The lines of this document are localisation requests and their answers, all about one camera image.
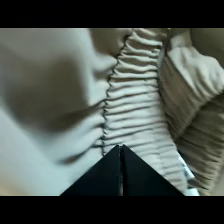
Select tan pants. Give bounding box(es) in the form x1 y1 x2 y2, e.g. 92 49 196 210
0 28 224 197

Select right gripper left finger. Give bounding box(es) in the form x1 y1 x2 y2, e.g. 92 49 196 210
60 144 121 197

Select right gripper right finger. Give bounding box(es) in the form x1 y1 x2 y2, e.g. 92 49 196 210
121 144 185 197

